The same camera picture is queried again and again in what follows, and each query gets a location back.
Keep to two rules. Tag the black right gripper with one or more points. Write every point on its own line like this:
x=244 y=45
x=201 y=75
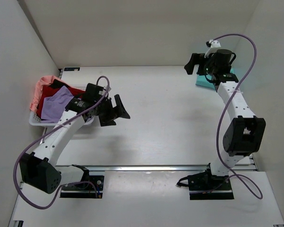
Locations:
x=195 y=61

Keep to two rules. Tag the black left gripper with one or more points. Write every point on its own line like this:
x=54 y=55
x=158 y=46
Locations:
x=119 y=109

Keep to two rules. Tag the teal t shirt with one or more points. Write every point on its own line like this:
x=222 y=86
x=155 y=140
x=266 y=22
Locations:
x=202 y=82

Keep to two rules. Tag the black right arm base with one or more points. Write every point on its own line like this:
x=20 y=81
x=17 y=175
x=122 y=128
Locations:
x=206 y=186

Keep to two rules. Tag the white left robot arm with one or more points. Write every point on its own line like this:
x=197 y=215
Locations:
x=38 y=168

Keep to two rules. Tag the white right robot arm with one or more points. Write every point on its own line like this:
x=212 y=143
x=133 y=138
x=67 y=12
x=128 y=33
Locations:
x=245 y=132

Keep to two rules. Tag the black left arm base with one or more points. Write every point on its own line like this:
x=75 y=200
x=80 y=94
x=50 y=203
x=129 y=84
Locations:
x=78 y=182

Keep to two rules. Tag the purple t shirt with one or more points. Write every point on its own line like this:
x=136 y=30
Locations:
x=54 y=106

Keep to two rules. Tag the red t shirt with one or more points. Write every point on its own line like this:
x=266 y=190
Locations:
x=72 y=90

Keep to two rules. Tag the pink t shirt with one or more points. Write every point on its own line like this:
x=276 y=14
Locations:
x=43 y=86

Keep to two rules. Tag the white plastic laundry basket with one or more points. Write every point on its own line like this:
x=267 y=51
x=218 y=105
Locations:
x=34 y=120

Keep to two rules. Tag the aluminium table edge rail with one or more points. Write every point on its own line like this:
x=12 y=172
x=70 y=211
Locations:
x=173 y=122

